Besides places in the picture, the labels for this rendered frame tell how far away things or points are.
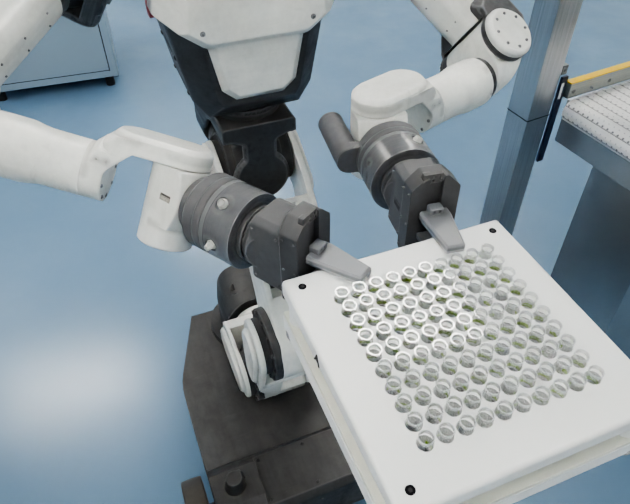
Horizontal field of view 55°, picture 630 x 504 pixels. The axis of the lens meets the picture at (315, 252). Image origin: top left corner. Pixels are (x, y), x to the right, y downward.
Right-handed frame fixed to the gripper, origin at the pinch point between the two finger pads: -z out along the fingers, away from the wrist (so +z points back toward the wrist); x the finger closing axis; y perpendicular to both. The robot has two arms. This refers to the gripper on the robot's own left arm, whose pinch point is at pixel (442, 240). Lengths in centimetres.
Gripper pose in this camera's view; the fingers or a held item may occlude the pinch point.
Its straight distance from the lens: 64.6
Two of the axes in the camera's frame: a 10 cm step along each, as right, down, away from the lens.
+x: 0.1, 7.4, 6.7
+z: -2.4, -6.5, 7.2
